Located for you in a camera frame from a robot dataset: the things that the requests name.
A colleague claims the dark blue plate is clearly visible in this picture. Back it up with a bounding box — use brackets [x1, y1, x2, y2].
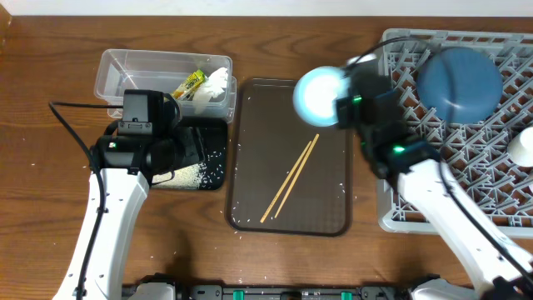
[416, 47, 503, 124]

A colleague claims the grey dishwasher rack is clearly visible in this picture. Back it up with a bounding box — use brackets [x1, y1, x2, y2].
[378, 28, 532, 238]

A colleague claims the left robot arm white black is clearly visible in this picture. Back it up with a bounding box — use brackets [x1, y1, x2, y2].
[55, 89, 205, 299]

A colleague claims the crumpled white tissue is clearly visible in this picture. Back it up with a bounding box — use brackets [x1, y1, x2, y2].
[192, 67, 228, 115]

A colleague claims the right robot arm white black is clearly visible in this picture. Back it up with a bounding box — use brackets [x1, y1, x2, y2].
[335, 66, 532, 299]

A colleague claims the clear plastic waste bin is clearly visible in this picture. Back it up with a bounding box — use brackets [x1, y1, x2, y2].
[94, 49, 237, 123]

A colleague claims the white cup pink inside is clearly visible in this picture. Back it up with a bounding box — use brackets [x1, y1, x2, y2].
[507, 127, 533, 168]

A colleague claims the light blue small bowl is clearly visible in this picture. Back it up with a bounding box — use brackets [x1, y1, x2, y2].
[292, 66, 349, 128]

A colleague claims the black waste tray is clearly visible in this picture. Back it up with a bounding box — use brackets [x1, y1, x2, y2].
[178, 117, 228, 182]

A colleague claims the pile of white rice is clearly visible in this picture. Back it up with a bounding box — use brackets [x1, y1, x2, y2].
[152, 151, 226, 190]

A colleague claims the black rail with green clips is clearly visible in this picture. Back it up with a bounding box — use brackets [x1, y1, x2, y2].
[124, 272, 480, 300]

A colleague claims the brown serving tray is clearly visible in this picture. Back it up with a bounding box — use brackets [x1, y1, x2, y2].
[226, 78, 353, 237]

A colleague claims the yellow green snack wrapper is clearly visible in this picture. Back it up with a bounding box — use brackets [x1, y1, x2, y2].
[171, 69, 207, 101]

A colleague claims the wooden chopstick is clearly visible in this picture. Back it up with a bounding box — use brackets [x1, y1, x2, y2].
[274, 133, 320, 218]
[260, 141, 311, 223]

